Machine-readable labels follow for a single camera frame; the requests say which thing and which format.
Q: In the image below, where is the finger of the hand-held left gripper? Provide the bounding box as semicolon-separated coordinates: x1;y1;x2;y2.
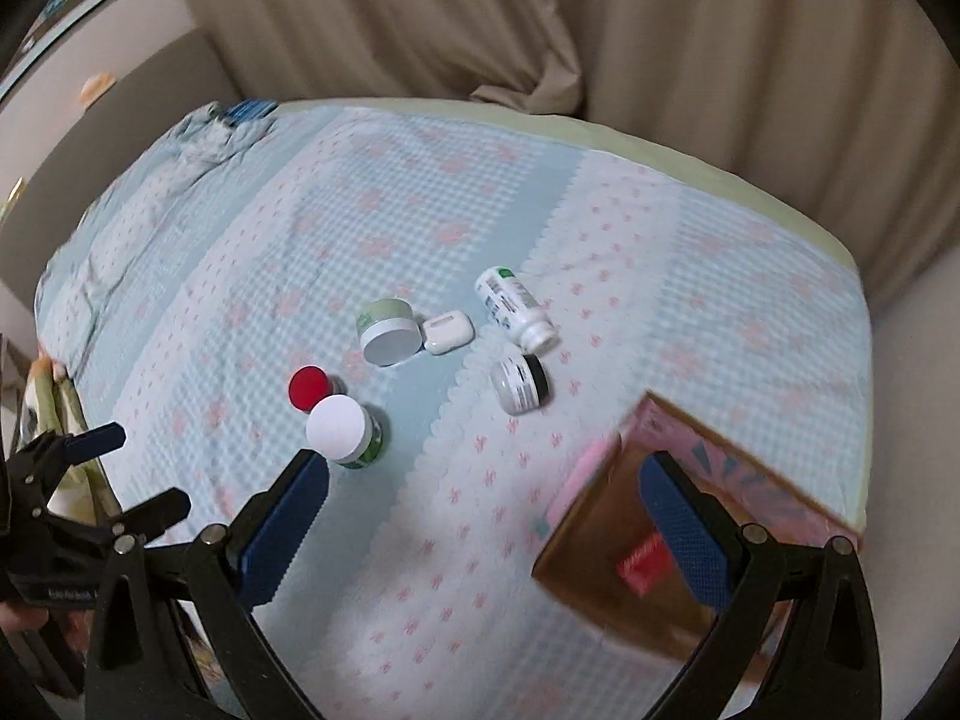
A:
16;423;127;469
46;487;192;542

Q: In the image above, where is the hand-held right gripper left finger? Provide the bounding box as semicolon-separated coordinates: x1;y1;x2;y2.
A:
84;448;331;720

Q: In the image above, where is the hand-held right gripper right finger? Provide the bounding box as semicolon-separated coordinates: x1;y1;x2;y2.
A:
637;451;883;720

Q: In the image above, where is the pink cardboard box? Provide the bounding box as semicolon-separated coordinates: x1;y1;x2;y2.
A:
531;390;860;691

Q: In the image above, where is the green jar with white lid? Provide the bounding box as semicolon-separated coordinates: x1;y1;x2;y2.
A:
305;394;383;470

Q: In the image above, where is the yellow floral cloth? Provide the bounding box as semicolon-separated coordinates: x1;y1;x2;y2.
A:
19;356;113;518

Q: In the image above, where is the red bottle cap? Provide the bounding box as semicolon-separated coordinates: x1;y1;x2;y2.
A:
288;366;342;413

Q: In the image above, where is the pale green cream jar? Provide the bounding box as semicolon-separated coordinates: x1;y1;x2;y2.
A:
356;298;419;368

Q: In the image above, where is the white jar with black lid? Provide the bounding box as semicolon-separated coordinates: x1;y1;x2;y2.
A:
490;352;550;416

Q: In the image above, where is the white earbuds case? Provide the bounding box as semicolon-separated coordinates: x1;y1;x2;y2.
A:
422;310;473;356

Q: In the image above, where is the white pill bottle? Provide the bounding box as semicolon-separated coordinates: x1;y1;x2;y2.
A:
474;265;558;355

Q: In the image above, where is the blue checkered floral bedspread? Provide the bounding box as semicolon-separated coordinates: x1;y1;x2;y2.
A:
34;97;875;720

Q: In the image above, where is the beige headboard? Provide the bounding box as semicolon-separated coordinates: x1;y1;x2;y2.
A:
0;28;242;293

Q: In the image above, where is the blue patterned cloth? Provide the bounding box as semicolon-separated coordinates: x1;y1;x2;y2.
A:
223;99;277;125

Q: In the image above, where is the pale green mattress sheet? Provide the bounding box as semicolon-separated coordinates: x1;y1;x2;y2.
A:
276;95;860;275

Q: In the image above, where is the beige curtain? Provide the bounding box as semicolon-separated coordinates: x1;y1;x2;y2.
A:
161;0;960;308

